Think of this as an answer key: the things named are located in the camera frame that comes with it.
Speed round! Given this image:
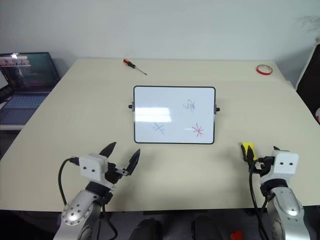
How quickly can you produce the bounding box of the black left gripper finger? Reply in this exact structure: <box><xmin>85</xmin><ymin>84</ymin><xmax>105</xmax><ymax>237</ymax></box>
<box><xmin>116</xmin><ymin>148</ymin><xmax>141</xmax><ymax>176</ymax></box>
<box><xmin>98</xmin><ymin>141</ymin><xmax>117</xmax><ymax>159</ymax></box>

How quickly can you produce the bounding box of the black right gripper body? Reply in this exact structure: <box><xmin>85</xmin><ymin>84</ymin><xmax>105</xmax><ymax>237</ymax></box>
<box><xmin>250</xmin><ymin>155</ymin><xmax>275</xmax><ymax>177</ymax></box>

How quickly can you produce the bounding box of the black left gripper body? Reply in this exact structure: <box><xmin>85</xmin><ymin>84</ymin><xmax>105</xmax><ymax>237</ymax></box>
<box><xmin>104</xmin><ymin>161</ymin><xmax>124</xmax><ymax>187</ymax></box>

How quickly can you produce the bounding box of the yellow eraser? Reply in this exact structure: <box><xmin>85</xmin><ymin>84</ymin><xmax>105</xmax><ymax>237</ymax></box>
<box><xmin>240</xmin><ymin>141</ymin><xmax>256</xmax><ymax>161</ymax></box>

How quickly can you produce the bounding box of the small black-framed whiteboard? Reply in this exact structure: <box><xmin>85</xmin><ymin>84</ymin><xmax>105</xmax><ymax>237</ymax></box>
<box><xmin>128</xmin><ymin>85</ymin><xmax>222</xmax><ymax>145</ymax></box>

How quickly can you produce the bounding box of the dark rounded shape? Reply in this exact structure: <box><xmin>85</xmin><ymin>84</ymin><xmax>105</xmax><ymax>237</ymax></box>
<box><xmin>134</xmin><ymin>217</ymin><xmax>164</xmax><ymax>240</ymax></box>

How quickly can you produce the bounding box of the small red object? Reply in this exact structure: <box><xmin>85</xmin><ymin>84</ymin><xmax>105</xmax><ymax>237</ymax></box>
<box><xmin>230</xmin><ymin>229</ymin><xmax>244</xmax><ymax>240</ymax></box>

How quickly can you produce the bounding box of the red tape roll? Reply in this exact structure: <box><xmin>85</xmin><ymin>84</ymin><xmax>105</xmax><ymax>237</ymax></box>
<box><xmin>256</xmin><ymin>64</ymin><xmax>273</xmax><ymax>76</ymax></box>

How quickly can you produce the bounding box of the black upright panel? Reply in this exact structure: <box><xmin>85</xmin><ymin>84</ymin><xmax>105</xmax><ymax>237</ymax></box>
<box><xmin>294</xmin><ymin>42</ymin><xmax>320</xmax><ymax>124</ymax></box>

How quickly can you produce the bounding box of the open dark laptop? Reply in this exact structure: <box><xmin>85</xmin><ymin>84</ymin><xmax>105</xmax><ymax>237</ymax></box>
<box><xmin>0</xmin><ymin>51</ymin><xmax>61</xmax><ymax>126</ymax></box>

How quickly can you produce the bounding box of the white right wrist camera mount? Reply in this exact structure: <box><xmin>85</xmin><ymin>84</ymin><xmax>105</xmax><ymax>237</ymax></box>
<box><xmin>259</xmin><ymin>149</ymin><xmax>300</xmax><ymax>185</ymax></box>

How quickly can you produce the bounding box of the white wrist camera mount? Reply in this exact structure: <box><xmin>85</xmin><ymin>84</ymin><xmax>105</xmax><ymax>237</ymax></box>
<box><xmin>259</xmin><ymin>149</ymin><xmax>300</xmax><ymax>185</ymax></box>
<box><xmin>79</xmin><ymin>153</ymin><xmax>116</xmax><ymax>188</ymax></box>

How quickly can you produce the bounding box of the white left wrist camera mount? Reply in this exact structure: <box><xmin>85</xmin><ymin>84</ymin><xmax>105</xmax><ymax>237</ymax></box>
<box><xmin>79</xmin><ymin>153</ymin><xmax>116</xmax><ymax>188</ymax></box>

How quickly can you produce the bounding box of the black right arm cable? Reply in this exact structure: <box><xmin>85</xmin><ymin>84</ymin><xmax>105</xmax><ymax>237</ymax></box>
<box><xmin>248</xmin><ymin>161</ymin><xmax>270</xmax><ymax>240</ymax></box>

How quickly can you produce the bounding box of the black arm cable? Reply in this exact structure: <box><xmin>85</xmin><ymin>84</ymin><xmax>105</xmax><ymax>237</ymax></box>
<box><xmin>57</xmin><ymin>156</ymin><xmax>81</xmax><ymax>205</ymax></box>
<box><xmin>248</xmin><ymin>161</ymin><xmax>270</xmax><ymax>240</ymax></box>

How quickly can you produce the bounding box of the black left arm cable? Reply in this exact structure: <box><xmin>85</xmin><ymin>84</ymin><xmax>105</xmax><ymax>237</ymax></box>
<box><xmin>57</xmin><ymin>156</ymin><xmax>81</xmax><ymax>205</ymax></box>

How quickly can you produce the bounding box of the orange black handled screwdriver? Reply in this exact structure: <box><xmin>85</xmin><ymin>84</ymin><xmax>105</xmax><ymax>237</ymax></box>
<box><xmin>122</xmin><ymin>58</ymin><xmax>148</xmax><ymax>76</ymax></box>

